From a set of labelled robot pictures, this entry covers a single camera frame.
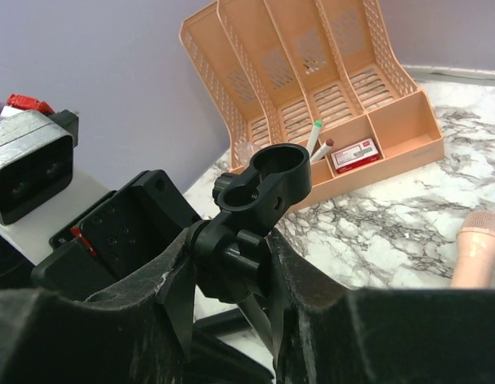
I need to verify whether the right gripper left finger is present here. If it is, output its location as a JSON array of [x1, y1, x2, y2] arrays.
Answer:
[[0, 232, 186, 383]]

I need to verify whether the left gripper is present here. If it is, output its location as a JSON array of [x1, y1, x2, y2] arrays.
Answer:
[[31, 170, 200, 290]]

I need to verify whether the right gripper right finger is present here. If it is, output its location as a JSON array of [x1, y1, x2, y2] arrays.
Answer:
[[268, 230, 495, 383]]

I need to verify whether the black tripod microphone stand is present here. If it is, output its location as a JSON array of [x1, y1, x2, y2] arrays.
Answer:
[[186, 143, 312, 357]]

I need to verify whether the peach pink microphone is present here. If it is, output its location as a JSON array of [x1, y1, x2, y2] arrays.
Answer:
[[450, 211, 495, 289]]

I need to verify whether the red white staples box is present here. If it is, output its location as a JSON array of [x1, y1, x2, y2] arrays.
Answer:
[[330, 138, 381, 174]]

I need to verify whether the white red-tipped marker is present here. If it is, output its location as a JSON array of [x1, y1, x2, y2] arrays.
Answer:
[[309, 138, 334, 164]]

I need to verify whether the white green-tipped marker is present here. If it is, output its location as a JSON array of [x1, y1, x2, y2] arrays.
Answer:
[[305, 120, 323, 156]]

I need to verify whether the peach plastic file organizer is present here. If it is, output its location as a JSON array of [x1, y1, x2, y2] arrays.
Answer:
[[179, 1, 445, 207]]

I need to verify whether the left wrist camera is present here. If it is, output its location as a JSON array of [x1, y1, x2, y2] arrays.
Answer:
[[0, 110, 79, 225]]

